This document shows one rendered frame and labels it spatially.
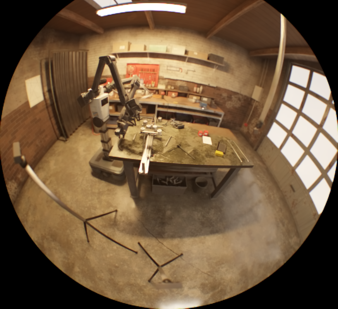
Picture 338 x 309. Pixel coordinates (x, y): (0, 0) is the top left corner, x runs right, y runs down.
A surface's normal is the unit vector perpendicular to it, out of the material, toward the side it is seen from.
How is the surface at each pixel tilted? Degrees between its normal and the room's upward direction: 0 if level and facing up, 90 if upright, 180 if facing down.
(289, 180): 90
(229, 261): 0
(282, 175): 90
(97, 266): 0
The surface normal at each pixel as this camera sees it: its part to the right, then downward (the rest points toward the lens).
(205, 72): 0.01, 0.59
